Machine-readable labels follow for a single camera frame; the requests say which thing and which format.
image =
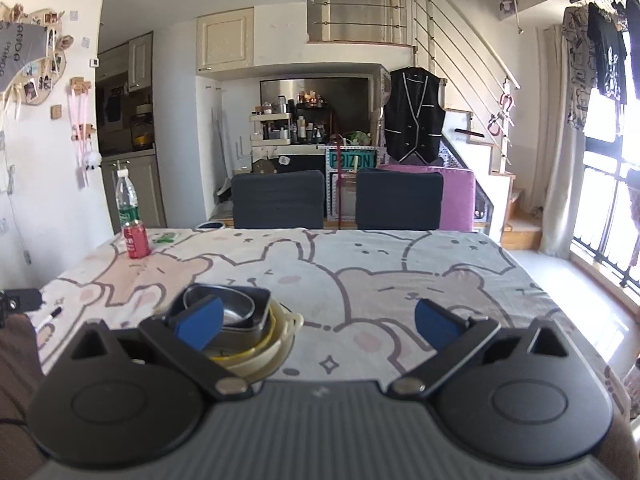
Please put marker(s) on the cream upper cabinet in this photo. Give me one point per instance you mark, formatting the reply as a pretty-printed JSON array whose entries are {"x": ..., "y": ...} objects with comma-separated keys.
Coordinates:
[{"x": 225, "y": 41}]

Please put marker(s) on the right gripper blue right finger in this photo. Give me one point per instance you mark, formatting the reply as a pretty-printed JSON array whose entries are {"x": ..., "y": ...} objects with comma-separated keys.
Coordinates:
[{"x": 456, "y": 342}]

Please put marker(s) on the green snack packet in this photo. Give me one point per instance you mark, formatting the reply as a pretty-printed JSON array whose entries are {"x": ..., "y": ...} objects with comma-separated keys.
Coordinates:
[{"x": 168, "y": 237}]

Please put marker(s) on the black vest on hanger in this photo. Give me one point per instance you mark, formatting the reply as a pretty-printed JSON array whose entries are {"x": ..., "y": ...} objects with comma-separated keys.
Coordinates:
[{"x": 413, "y": 116}]

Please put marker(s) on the pink cushion panel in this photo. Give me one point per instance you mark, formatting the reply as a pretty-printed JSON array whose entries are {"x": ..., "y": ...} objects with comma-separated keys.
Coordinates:
[{"x": 458, "y": 194}]

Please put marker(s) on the clear water bottle green label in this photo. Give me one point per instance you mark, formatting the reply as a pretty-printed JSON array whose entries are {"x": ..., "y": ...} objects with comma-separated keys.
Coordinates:
[{"x": 126, "y": 198}]

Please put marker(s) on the dark chair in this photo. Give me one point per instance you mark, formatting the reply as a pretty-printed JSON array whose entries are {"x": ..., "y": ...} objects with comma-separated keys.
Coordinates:
[
  {"x": 393, "y": 200},
  {"x": 278, "y": 201}
]

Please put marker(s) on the photo collage wall board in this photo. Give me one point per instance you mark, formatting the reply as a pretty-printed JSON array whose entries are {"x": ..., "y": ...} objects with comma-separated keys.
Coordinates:
[{"x": 33, "y": 53}]

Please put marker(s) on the shelf with bottles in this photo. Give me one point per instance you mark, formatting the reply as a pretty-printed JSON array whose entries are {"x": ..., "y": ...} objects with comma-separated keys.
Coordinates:
[{"x": 305, "y": 119}]

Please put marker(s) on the beige curtain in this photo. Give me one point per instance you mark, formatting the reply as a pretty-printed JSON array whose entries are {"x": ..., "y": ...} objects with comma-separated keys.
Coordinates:
[{"x": 560, "y": 148}]

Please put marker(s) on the oval steel bowl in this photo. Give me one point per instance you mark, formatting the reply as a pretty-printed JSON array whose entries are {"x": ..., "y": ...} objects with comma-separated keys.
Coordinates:
[{"x": 237, "y": 307}]

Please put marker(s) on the red soda can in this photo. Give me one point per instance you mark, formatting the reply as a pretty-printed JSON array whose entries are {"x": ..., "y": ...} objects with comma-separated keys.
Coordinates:
[{"x": 136, "y": 239}]

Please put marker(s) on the bear pattern tablecloth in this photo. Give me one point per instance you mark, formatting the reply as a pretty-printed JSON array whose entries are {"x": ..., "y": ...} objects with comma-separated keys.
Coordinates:
[{"x": 356, "y": 290}]

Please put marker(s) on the white plush keychain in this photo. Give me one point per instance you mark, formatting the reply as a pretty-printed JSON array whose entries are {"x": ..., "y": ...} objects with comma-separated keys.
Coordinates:
[{"x": 92, "y": 160}]

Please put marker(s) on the lemon pattern ceramic bowl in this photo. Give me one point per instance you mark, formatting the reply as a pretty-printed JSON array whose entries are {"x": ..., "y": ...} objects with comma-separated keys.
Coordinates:
[{"x": 265, "y": 334}]

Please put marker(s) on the staircase railing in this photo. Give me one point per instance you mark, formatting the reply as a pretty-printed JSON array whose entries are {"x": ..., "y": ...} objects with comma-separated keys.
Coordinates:
[{"x": 444, "y": 41}]

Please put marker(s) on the right dark chair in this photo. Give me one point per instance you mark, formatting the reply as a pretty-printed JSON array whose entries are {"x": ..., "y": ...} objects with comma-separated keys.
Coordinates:
[{"x": 393, "y": 200}]

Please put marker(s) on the left dark chair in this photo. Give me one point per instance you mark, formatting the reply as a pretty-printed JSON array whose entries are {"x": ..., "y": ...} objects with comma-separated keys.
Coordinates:
[{"x": 278, "y": 201}]

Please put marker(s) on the grey trash bin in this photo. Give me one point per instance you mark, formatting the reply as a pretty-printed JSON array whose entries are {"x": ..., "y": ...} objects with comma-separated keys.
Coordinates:
[{"x": 211, "y": 225}]

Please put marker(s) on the square steel tray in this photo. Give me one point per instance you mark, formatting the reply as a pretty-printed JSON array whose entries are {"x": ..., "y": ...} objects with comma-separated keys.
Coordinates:
[{"x": 261, "y": 297}]

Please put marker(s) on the poizon sign box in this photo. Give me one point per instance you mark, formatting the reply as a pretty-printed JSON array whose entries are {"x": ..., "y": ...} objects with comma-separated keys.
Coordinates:
[{"x": 350, "y": 158}]

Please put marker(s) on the cream bowl with handles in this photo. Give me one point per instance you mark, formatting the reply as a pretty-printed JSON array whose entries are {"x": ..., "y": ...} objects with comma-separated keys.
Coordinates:
[{"x": 269, "y": 354}]

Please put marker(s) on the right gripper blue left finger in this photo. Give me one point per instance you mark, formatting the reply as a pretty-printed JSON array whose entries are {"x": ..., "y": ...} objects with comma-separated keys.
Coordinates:
[{"x": 180, "y": 343}]

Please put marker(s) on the hanging dark clothes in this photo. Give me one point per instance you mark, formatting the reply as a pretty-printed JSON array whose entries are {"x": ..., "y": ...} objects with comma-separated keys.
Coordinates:
[{"x": 596, "y": 59}]

